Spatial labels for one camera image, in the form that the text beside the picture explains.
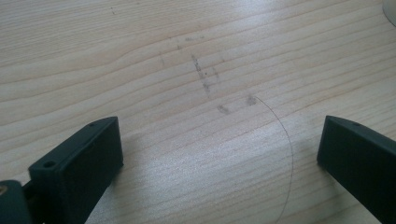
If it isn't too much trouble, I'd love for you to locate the thin dark hair strand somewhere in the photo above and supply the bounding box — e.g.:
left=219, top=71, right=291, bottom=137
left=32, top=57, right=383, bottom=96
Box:
left=252, top=94, right=294, bottom=224

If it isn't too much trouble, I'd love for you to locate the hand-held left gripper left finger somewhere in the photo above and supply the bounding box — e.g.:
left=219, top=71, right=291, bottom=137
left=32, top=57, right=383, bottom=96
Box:
left=27, top=116, right=124, bottom=224

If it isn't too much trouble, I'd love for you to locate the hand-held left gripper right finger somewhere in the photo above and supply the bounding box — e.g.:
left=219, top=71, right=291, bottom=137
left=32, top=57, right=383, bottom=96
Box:
left=316, top=115, right=396, bottom=224

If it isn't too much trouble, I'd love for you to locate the white round container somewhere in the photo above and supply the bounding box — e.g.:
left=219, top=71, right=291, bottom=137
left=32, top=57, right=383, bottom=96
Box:
left=382, top=0, right=396, bottom=27

